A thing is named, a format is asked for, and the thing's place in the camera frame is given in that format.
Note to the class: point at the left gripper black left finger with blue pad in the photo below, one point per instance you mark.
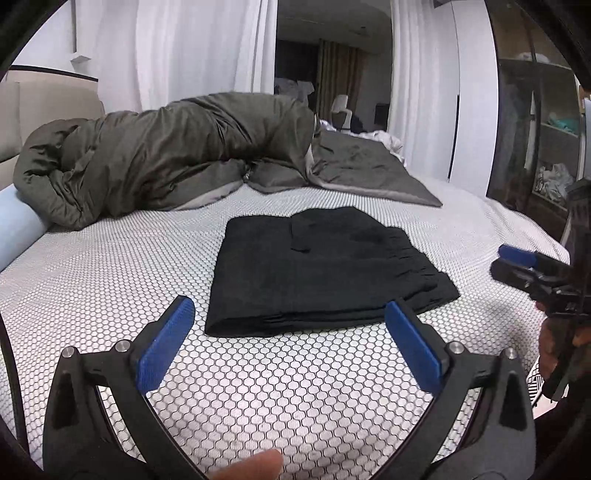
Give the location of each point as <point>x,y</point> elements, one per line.
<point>79,441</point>

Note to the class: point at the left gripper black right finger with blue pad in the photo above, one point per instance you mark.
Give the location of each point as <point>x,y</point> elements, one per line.
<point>479,424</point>

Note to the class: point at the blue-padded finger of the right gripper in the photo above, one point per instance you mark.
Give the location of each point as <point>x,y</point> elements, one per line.
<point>533,260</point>

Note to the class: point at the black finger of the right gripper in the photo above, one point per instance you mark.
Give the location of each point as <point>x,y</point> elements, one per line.
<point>518,277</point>

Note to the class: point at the black pants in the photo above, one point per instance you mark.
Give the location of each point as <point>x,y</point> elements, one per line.
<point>320,269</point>

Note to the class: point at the person's right hand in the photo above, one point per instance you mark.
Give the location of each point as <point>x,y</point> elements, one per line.
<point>548,349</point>

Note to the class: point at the person's left hand thumb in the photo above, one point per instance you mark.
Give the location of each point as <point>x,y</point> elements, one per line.
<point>266,465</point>

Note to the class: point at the open wardrobe shelf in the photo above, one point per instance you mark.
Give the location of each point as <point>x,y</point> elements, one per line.
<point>537,153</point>

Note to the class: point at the light blue pillow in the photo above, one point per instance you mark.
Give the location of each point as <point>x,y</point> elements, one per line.
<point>20,226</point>

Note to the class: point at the white office chair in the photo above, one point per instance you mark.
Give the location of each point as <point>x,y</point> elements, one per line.
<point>341,116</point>

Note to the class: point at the brown striped curtain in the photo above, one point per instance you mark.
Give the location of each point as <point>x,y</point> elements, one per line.
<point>340,69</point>

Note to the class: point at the grey duvet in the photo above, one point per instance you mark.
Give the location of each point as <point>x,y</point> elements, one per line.
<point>196,151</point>

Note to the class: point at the beige headboard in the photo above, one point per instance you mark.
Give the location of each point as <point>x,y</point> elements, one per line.
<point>33,96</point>

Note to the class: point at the white curtain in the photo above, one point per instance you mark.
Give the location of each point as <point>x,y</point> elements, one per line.
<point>430,76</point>

